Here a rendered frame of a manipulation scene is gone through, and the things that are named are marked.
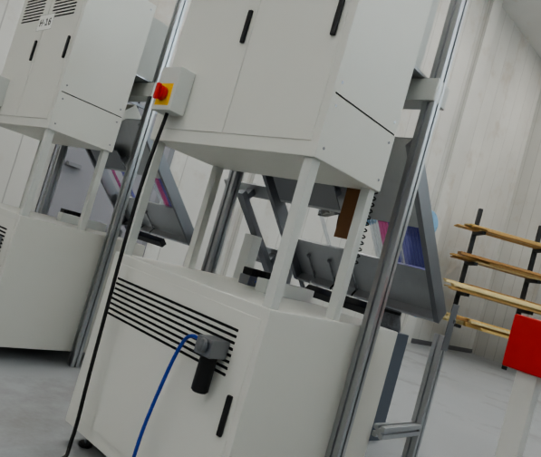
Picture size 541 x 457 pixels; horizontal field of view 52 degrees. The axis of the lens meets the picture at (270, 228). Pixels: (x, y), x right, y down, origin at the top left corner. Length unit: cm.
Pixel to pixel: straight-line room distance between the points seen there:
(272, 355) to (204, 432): 25
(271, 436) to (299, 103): 84
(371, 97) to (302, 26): 26
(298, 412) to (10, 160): 388
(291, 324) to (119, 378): 59
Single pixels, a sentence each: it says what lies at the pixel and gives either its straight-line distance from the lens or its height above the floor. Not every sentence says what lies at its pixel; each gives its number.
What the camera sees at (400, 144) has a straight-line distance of 178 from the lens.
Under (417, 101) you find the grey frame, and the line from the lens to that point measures 175.
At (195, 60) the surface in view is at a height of 127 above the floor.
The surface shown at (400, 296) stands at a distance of 218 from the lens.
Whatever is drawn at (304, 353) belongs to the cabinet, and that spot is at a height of 52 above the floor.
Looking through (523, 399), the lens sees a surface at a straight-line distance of 183.
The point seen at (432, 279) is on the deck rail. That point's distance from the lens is 198.
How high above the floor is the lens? 74
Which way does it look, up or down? 3 degrees up
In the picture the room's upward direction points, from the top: 16 degrees clockwise
